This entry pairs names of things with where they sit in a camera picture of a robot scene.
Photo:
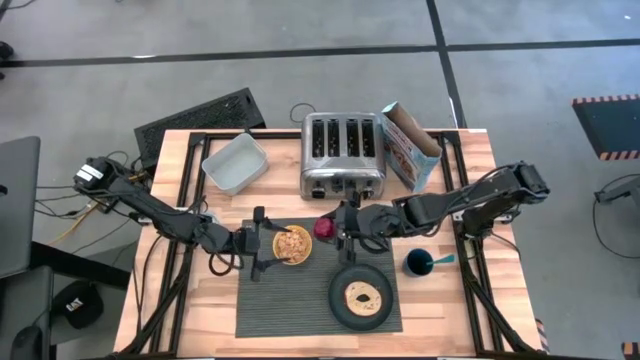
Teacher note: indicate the black computer mouse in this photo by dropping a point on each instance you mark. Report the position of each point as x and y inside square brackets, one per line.
[26, 345]

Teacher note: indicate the black mat with hazard stripes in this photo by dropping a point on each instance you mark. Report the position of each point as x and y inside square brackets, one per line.
[610, 125]

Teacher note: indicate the teal spoon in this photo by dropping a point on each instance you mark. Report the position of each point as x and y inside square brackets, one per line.
[444, 259]

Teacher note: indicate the dark grey plate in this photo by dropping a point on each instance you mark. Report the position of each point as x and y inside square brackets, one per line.
[340, 310]

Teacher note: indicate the blue patterned bowl yellow inside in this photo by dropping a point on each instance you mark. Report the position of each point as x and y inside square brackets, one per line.
[292, 245]

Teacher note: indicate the white rectangular container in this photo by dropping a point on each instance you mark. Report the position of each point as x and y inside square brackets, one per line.
[235, 165]

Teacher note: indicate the light blue cereal box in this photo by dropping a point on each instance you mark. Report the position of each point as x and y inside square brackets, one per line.
[405, 160]

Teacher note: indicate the black perforated panel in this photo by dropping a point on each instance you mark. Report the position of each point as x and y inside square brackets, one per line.
[200, 122]

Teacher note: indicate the black aluminium table frame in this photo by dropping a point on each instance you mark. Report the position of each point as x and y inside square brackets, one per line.
[285, 135]

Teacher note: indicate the striped tape strip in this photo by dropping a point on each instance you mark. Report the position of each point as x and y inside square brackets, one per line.
[542, 335]

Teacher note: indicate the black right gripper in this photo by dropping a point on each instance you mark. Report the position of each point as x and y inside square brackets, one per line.
[372, 220]

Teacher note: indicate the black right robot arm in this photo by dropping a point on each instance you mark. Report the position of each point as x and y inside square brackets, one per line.
[475, 200]

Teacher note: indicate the black cap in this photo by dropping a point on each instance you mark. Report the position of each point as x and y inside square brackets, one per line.
[77, 305]

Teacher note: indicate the grey woven placemat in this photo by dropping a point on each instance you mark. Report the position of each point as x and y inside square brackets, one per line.
[280, 310]

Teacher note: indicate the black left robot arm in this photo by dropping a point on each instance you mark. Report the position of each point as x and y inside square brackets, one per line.
[150, 210]

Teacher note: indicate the silver four-slot toaster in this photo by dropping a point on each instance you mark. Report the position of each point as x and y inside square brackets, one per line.
[342, 170]

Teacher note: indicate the striped floor marker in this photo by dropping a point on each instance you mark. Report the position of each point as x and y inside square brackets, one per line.
[631, 349]

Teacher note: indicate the red apple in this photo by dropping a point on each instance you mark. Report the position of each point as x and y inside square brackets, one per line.
[325, 228]

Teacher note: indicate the light blue cup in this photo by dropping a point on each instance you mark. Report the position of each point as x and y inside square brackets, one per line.
[212, 216]

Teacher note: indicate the dark blue cup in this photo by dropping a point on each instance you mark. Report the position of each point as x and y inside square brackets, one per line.
[418, 264]

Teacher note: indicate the grey metal bracket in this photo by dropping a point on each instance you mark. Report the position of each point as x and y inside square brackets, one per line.
[620, 192]

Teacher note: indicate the bagel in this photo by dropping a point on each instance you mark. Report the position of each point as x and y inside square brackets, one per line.
[362, 298]

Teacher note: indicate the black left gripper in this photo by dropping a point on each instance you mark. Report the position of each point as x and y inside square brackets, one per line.
[246, 241]

